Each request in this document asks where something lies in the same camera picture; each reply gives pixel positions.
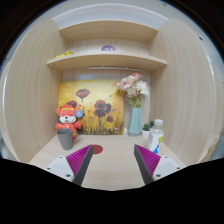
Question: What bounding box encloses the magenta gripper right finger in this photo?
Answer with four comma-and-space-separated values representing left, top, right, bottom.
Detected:
133, 143, 183, 186

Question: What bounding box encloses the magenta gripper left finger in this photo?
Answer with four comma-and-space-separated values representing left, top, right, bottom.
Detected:
44, 144, 94, 187

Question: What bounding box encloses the clear plastic water bottle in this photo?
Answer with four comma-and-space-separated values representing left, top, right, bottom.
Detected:
147, 119, 164, 153

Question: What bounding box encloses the red round coaster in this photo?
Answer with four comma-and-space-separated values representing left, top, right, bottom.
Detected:
92, 145, 103, 154

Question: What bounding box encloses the grey mug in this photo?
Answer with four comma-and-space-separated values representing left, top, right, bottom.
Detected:
57, 128, 77, 150

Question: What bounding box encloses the small potted succulent white pot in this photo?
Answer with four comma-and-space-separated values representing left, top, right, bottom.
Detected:
142, 123, 150, 139

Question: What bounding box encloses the teal ceramic vase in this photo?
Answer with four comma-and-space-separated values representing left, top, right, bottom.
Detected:
128, 108, 142, 137

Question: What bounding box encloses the small potted plant behind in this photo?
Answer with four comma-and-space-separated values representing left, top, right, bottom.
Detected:
149, 121, 154, 129

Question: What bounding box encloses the red plush toy figure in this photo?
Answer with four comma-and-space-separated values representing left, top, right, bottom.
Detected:
55, 104, 84, 139

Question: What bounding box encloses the yellow poppy flower painting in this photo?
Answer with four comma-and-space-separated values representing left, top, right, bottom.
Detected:
58, 79, 124, 135

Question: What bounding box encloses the pink white flower bouquet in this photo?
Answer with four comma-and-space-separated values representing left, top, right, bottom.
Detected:
116, 73, 149, 108

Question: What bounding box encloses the wooden lower shelf board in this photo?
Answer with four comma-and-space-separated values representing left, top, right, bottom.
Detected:
47, 51, 167, 71

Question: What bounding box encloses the wooden shelf board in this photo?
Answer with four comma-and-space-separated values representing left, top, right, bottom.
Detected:
47, 51, 167, 71
60, 20, 158, 42

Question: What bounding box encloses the yellow object on shelf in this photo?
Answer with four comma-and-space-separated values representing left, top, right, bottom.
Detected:
55, 51, 73, 58

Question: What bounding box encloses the purple round object on shelf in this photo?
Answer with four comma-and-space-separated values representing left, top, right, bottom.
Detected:
101, 45, 116, 51

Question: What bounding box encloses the wooden upper shelf board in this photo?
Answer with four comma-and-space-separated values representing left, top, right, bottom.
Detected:
60, 20, 158, 42

